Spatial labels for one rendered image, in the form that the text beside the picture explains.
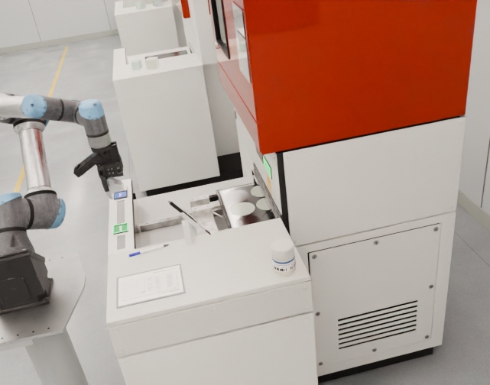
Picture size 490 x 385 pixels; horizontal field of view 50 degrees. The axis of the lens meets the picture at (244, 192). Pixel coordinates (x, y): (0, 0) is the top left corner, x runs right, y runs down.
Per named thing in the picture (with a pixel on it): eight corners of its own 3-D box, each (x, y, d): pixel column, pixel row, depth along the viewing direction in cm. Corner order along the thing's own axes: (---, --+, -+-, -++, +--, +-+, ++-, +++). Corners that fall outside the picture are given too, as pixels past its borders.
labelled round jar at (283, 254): (292, 260, 167) (290, 235, 162) (298, 273, 160) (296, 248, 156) (270, 264, 166) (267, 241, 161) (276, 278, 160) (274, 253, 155)
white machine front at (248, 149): (245, 156, 266) (235, 81, 245) (290, 247, 196) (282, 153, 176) (239, 158, 265) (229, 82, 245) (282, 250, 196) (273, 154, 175)
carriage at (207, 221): (209, 204, 224) (208, 198, 222) (224, 253, 193) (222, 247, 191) (190, 208, 223) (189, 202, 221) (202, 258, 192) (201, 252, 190)
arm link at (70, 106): (52, 95, 176) (68, 101, 169) (82, 100, 185) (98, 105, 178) (48, 118, 178) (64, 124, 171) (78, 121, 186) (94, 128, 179)
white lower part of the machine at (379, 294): (369, 256, 316) (371, 132, 274) (442, 357, 245) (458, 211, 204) (256, 282, 307) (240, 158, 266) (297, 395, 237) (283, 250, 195)
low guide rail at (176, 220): (257, 205, 225) (256, 198, 223) (257, 207, 223) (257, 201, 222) (141, 229, 219) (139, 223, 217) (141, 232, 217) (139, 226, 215)
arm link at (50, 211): (17, 234, 192) (-2, 101, 205) (56, 233, 203) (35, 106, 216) (32, 224, 184) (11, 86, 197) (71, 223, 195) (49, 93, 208)
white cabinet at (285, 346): (265, 305, 290) (249, 176, 249) (323, 465, 207) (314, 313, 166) (150, 331, 282) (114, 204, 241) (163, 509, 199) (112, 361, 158)
